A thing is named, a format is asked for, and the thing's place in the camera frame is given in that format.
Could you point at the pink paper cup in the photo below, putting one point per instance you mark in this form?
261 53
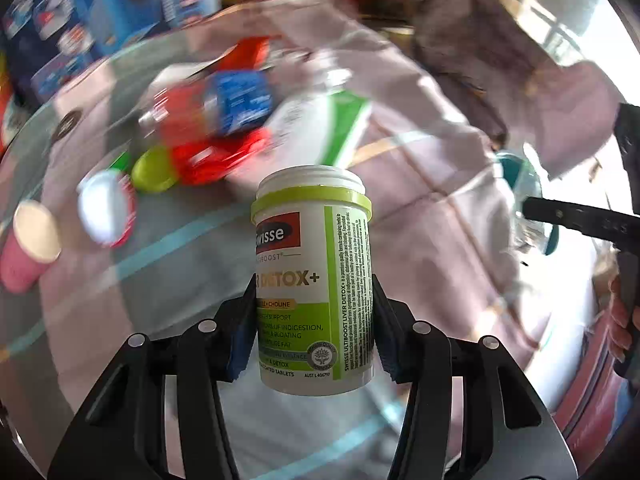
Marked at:
25 255

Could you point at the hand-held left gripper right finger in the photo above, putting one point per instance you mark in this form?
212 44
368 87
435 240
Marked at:
389 342

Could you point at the red white round container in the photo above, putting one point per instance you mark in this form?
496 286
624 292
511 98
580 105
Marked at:
102 207

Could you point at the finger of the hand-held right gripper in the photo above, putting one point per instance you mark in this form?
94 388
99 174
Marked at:
575 217

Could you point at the person's right hand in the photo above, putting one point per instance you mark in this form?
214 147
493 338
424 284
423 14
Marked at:
620 320

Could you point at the white green carton box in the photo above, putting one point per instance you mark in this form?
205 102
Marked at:
320 125

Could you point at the small red snack packet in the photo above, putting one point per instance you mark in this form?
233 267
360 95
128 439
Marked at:
250 52

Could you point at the grey pink blanket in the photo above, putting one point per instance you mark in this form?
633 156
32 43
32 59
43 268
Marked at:
475 35

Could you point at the red carton box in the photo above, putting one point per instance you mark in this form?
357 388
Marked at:
215 160

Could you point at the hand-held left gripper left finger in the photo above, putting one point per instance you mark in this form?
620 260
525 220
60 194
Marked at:
244 332

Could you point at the green white supplement bottle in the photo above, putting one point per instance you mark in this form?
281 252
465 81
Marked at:
300 260

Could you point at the stack of blue printed boxes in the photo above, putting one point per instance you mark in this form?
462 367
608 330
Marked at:
75 20

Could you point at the pink checked tablecloth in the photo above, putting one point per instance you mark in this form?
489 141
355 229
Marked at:
435 220

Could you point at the red bottle with blue label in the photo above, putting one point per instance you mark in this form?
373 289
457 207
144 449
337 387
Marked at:
235 100

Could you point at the lime green cap bottle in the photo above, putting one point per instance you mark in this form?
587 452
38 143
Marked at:
152 170

